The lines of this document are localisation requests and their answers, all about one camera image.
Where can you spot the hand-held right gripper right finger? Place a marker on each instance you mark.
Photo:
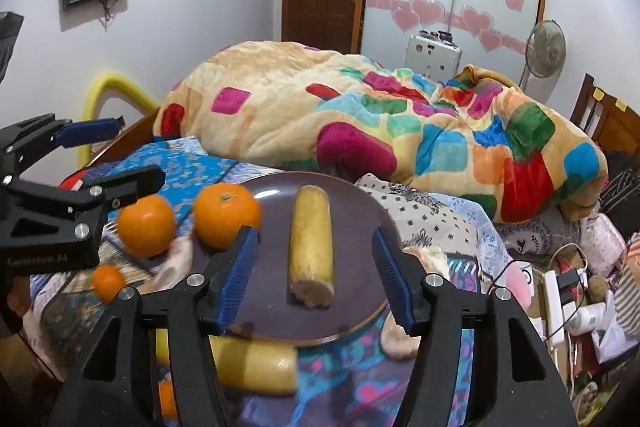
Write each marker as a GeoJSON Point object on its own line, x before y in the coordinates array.
{"type": "Point", "coordinates": [395, 277]}

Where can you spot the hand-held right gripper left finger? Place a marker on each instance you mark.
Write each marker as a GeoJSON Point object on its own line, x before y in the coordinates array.
{"type": "Point", "coordinates": [235, 277]}

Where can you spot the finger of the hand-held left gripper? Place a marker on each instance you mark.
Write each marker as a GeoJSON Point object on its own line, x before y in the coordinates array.
{"type": "Point", "coordinates": [135, 184]}
{"type": "Point", "coordinates": [90, 132]}

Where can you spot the beige shell-shaped piece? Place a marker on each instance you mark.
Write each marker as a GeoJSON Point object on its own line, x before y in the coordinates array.
{"type": "Point", "coordinates": [397, 344]}
{"type": "Point", "coordinates": [425, 255]}

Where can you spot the dark brown round plate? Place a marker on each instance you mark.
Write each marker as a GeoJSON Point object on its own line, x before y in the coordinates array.
{"type": "Point", "coordinates": [350, 252]}

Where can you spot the small orange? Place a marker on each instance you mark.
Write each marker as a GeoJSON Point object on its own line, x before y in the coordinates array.
{"type": "Point", "coordinates": [107, 283]}

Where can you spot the large orange with stem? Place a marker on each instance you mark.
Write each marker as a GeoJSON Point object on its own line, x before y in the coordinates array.
{"type": "Point", "coordinates": [222, 217]}

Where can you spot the yellow corn cob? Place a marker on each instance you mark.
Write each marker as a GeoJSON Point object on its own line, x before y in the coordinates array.
{"type": "Point", "coordinates": [311, 247]}
{"type": "Point", "coordinates": [250, 367]}

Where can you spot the wooden bed footboard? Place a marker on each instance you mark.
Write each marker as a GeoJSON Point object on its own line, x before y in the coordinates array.
{"type": "Point", "coordinates": [125, 138]}

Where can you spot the yellow foam tube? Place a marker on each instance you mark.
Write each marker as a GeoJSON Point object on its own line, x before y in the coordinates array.
{"type": "Point", "coordinates": [112, 82]}

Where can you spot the blue patchwork patterned mat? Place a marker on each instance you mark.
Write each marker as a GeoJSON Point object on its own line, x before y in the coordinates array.
{"type": "Point", "coordinates": [350, 387]}

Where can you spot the pink plush toy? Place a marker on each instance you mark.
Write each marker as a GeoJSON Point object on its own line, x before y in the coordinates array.
{"type": "Point", "coordinates": [515, 284]}

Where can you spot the grey printed pillow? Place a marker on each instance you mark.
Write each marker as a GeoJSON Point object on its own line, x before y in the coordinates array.
{"type": "Point", "coordinates": [540, 232]}

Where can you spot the colourful checked fleece blanket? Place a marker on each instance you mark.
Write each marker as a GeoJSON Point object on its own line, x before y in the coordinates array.
{"type": "Point", "coordinates": [380, 122]}

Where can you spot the white power strip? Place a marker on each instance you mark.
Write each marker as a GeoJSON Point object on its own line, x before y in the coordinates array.
{"type": "Point", "coordinates": [551, 312]}

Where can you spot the black power adapter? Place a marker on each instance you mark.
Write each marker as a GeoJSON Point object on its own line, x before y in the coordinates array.
{"type": "Point", "coordinates": [570, 287]}

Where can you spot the white plastic device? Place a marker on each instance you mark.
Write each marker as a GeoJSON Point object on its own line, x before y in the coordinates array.
{"type": "Point", "coordinates": [592, 317]}

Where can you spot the pink dotted pouch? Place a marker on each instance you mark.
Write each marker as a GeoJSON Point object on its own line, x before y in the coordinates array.
{"type": "Point", "coordinates": [607, 239]}

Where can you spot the white box-shaped appliance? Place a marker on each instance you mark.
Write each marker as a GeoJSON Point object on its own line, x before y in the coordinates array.
{"type": "Point", "coordinates": [432, 57]}

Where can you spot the striped bag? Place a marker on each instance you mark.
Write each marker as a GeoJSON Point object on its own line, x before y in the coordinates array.
{"type": "Point", "coordinates": [630, 302]}

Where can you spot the black bag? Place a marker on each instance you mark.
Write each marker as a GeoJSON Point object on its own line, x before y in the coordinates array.
{"type": "Point", "coordinates": [622, 197]}

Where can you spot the wooden headboard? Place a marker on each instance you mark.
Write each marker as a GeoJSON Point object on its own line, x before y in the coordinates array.
{"type": "Point", "coordinates": [610, 127]}

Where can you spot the white standing fan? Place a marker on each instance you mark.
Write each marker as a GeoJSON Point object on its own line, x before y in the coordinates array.
{"type": "Point", "coordinates": [546, 49]}

